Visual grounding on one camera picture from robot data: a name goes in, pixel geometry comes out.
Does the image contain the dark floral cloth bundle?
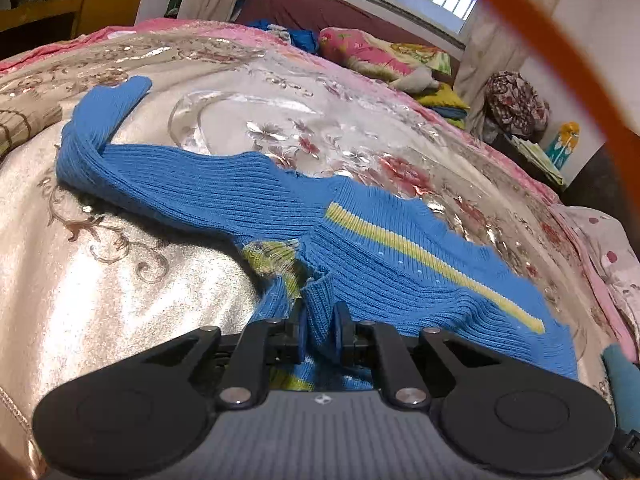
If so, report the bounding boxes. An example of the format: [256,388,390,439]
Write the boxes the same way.
[482,71,551,138]

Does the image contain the beige floral satin bedspread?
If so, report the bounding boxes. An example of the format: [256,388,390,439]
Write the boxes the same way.
[0,27,608,480]

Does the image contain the orange cable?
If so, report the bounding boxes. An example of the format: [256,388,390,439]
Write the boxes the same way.
[440,0,640,351]

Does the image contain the polka dot pink sheet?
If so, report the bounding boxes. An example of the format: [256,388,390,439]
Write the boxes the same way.
[550,202,640,356]

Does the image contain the yellow and blue folded cloths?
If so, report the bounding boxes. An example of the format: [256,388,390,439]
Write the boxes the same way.
[417,82,472,131]

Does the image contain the pink floral bed sheet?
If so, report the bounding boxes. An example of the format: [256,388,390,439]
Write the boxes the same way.
[0,17,640,366]

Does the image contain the yellow wooden cabinet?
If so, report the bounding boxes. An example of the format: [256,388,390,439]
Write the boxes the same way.
[0,0,157,43]

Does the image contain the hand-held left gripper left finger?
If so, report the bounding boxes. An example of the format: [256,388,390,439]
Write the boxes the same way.
[136,304,308,407]

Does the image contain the pink floral pillow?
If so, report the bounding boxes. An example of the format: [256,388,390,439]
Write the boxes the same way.
[318,26,453,83]

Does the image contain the blue knitted sweater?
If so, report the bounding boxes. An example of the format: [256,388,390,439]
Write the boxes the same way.
[54,75,580,392]

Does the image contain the maroon headboard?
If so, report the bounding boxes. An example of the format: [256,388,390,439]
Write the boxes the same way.
[235,0,468,78]

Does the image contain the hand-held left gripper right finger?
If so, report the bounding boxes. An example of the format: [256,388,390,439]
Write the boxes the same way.
[332,302,507,409]

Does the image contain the blue cloth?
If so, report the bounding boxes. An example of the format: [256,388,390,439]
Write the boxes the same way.
[247,19,321,53]

